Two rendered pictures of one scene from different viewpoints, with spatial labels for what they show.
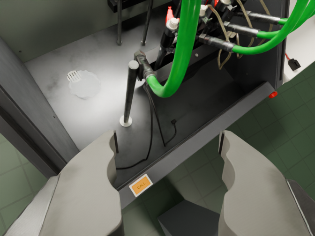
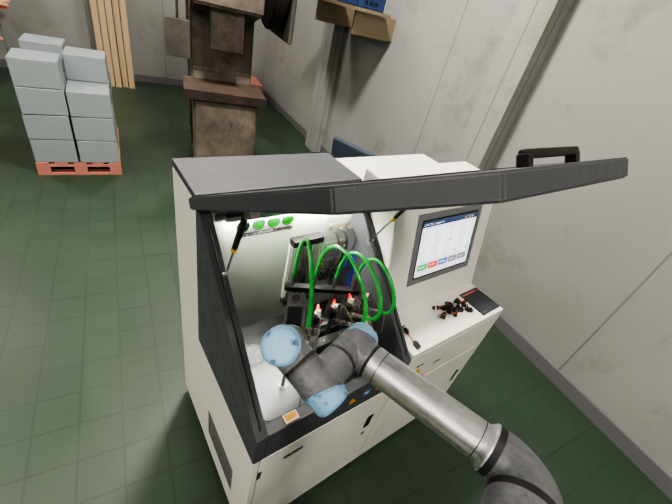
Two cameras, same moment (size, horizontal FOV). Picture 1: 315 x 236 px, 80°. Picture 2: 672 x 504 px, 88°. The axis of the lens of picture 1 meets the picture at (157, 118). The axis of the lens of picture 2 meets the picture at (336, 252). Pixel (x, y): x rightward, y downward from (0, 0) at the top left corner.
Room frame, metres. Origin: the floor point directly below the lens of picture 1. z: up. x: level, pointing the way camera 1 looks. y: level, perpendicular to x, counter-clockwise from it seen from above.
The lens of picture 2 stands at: (-0.55, -0.35, 2.09)
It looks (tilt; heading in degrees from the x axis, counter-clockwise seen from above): 35 degrees down; 27
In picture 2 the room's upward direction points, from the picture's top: 15 degrees clockwise
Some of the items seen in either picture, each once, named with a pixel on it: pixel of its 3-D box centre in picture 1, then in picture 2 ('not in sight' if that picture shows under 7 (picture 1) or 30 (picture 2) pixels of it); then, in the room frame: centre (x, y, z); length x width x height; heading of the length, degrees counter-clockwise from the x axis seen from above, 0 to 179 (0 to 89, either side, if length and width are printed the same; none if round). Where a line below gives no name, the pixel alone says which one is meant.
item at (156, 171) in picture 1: (193, 140); (338, 402); (0.21, -0.14, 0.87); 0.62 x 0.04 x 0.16; 160
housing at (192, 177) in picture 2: not in sight; (315, 286); (0.78, 0.40, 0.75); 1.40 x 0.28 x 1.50; 160
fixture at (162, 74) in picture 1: (182, 60); (331, 340); (0.41, 0.04, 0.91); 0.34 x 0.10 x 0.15; 160
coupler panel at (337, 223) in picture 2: not in sight; (335, 245); (0.61, 0.25, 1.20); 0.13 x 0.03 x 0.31; 160
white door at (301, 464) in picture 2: not in sight; (319, 457); (0.20, -0.15, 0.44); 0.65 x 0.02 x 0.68; 160
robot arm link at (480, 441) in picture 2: not in sight; (435, 407); (-0.05, -0.40, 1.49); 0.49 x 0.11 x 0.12; 89
